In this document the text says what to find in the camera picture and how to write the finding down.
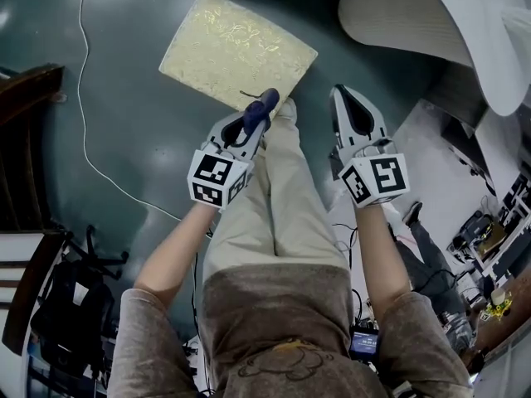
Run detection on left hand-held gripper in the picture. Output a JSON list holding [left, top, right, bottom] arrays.
[[187, 112, 273, 213]]

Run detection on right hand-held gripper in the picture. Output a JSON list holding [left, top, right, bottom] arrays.
[[329, 84, 412, 209]]

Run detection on dark blue cloth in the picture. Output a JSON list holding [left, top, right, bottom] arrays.
[[240, 88, 280, 137]]

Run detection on gold patterned cushioned seat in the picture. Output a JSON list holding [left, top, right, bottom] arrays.
[[158, 0, 319, 114]]

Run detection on person's left forearm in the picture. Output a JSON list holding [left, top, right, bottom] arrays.
[[134, 199, 221, 308]]

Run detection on person's right forearm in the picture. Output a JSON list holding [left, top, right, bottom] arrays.
[[354, 199, 417, 329]]

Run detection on person's beige trousers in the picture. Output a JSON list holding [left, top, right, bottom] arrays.
[[202, 97, 352, 275]]

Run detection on white curved lounge chair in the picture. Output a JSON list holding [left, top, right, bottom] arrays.
[[337, 0, 531, 118]]

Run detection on white shelf unit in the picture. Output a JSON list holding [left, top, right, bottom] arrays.
[[446, 171, 531, 292]]

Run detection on black office chair base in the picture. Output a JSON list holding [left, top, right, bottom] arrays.
[[61, 223, 130, 282]]

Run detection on person's brown-grey shirt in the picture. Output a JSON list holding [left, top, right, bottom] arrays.
[[106, 263, 475, 398]]

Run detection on dark wooden furniture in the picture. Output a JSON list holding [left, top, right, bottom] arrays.
[[0, 64, 67, 234]]

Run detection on small black screen device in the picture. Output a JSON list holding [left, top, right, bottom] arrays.
[[349, 326, 381, 363]]

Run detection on yellow flower toy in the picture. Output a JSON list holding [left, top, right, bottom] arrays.
[[484, 288, 514, 319]]

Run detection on black backpack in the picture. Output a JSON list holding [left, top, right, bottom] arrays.
[[29, 258, 116, 381]]

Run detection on white floor cable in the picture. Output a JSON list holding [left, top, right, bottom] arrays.
[[76, 0, 184, 223]]

